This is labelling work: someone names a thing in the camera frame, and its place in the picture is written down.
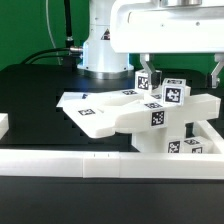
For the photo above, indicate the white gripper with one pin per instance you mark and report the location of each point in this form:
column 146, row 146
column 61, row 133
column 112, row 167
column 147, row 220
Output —
column 166, row 26

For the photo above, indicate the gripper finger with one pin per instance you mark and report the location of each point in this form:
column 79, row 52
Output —
column 213, row 78

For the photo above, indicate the white chair seat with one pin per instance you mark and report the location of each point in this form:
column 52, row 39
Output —
column 161, row 140

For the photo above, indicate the white chair back frame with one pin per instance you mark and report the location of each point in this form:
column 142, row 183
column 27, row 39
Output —
column 130, row 111

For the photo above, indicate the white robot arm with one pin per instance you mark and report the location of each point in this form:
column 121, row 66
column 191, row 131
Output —
column 99, row 57

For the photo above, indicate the white block at left edge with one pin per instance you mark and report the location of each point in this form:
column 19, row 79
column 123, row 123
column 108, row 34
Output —
column 4, row 124

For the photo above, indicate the white U-shaped obstacle fence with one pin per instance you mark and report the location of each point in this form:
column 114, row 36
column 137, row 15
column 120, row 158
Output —
column 118, row 164

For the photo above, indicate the black cable thick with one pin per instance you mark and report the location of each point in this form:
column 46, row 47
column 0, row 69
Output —
column 53, row 53

